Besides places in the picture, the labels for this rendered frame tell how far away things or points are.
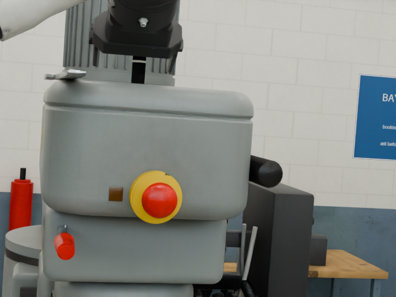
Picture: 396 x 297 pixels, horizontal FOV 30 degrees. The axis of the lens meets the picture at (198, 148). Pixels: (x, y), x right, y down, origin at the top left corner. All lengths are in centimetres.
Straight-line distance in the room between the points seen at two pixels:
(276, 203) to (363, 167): 450
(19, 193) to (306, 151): 213
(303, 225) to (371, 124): 449
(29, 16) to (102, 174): 20
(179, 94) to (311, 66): 480
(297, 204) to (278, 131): 421
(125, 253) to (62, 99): 23
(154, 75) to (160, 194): 46
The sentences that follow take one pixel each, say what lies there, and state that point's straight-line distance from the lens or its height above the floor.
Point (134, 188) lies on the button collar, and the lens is 84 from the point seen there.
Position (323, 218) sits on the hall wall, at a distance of 575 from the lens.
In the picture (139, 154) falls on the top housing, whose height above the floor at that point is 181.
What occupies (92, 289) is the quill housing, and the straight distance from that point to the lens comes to 102.
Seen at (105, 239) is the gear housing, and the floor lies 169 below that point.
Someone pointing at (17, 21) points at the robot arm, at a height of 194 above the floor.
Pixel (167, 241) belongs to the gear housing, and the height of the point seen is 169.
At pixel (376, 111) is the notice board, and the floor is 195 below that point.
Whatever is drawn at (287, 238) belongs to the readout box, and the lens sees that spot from 137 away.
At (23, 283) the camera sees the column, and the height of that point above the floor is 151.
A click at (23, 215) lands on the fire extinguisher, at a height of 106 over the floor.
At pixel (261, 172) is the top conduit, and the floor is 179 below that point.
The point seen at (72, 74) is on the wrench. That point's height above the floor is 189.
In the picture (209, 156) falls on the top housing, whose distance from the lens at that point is 88.
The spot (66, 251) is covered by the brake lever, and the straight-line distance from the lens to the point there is 82.
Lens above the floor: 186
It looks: 3 degrees down
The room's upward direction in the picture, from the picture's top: 4 degrees clockwise
